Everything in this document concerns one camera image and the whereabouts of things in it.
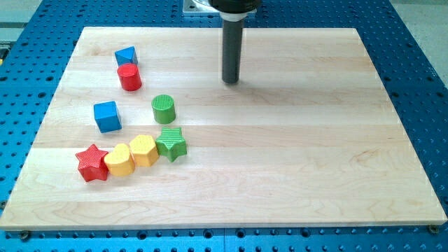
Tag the black robot arm end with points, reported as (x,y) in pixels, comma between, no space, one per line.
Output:
(234,10)

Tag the light wooden board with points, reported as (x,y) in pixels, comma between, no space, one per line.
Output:
(307,138)

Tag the blue triangle block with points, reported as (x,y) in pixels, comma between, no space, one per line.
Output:
(126,55)

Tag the left board clamp screw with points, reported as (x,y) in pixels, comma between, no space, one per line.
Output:
(24,235)

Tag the board clamp screw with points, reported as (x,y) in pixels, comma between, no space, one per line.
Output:
(24,235)
(433,229)

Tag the right board clamp screw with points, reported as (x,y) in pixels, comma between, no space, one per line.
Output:
(433,229)

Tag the green star block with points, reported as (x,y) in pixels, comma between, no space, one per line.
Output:
(171,143)

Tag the green cylinder block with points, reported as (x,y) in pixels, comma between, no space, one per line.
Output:
(163,109)

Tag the yellow hexagon block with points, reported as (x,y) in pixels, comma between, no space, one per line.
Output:
(144,150)

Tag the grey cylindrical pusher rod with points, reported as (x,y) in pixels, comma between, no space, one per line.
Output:
(231,52)

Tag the red cylinder block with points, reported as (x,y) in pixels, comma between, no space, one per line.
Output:
(129,77)

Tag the yellow heart block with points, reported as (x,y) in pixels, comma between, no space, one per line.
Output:
(120,161)

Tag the blue cube block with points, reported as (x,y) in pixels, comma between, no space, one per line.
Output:
(107,117)

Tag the red star block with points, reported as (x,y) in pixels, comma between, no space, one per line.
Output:
(91,164)

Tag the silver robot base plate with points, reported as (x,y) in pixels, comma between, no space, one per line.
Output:
(197,6)

